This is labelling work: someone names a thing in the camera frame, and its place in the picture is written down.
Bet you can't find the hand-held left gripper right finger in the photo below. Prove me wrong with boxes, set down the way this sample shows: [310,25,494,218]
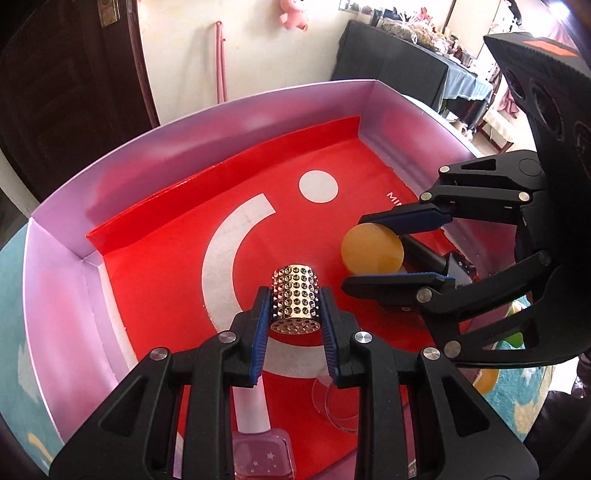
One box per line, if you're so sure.
[318,287,541,480]

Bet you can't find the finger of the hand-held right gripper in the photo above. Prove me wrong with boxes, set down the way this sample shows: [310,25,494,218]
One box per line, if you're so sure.
[342,251,561,370]
[360,150,550,234]

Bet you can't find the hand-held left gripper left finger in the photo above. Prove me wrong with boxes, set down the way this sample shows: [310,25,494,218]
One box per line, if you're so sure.
[48,286,273,480]

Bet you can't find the black nail polish bottle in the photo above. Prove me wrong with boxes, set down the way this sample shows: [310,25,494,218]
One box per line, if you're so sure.
[402,235,476,283]

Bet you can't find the gold studded cylinder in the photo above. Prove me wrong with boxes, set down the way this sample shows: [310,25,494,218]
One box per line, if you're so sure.
[269,263,322,336]

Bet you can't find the clear glass cup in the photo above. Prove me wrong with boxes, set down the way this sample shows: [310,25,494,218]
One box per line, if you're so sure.
[311,376,365,435]

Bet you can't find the pink nail polish bottle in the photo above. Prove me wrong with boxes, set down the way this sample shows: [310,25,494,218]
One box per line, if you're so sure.
[231,385,296,480]

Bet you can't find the purple cardboard box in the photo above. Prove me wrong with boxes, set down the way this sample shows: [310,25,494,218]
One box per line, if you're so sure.
[21,78,485,480]

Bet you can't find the red paper liner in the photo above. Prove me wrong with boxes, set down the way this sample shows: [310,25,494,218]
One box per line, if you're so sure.
[85,115,472,480]

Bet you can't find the black cloth covered table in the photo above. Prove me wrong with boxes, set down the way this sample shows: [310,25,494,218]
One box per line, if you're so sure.
[330,21,492,130]

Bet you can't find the bags of dried goods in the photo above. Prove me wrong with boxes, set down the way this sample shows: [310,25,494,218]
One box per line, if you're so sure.
[383,18,444,47]

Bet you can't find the pink plush toy with antlers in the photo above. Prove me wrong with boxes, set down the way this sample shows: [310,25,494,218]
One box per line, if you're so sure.
[278,0,309,32]

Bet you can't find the pink plastic pole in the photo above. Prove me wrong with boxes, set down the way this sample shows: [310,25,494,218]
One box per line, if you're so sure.
[215,21,228,102]

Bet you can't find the dark brown door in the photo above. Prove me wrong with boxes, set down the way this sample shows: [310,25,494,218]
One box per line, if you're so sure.
[0,0,160,204]

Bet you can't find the brass door lock plate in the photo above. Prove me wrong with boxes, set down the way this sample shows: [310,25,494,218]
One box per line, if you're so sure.
[99,0,122,26]

